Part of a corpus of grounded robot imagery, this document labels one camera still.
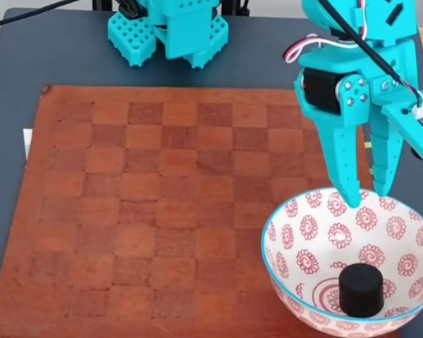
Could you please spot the black cylinder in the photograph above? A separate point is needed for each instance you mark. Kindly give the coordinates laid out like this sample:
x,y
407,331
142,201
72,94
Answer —
x,y
361,288

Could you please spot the white bowl with red flowers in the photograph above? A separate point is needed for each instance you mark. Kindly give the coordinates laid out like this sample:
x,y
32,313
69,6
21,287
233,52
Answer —
x,y
303,225

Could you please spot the black metal stand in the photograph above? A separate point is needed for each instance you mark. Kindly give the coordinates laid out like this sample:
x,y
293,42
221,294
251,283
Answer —
x,y
238,6

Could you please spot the brown checkerboard mat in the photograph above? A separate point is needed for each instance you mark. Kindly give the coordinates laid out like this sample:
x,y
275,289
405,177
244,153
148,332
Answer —
x,y
162,211

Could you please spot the turquoise camera mount with board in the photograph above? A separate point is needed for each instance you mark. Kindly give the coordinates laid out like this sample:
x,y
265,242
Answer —
x,y
409,130

